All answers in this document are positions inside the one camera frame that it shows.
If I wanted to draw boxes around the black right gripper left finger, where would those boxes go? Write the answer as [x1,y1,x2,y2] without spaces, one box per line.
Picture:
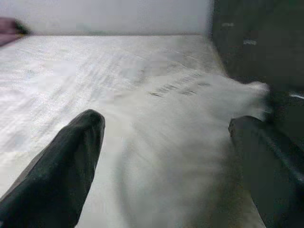
[0,109,106,228]

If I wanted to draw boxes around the grey quilted mattress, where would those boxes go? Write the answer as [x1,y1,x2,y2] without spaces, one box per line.
[0,34,228,228]

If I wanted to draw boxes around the white pillow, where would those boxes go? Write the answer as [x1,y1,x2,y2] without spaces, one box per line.
[90,71,273,228]

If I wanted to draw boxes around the black tufted headboard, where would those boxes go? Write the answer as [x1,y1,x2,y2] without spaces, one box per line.
[209,0,304,133]

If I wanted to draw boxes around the pink cartoon print blanket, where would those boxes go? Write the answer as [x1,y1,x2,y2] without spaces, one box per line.
[0,16,31,47]

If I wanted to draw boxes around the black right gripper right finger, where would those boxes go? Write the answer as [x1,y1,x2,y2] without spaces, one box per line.
[228,115,304,228]

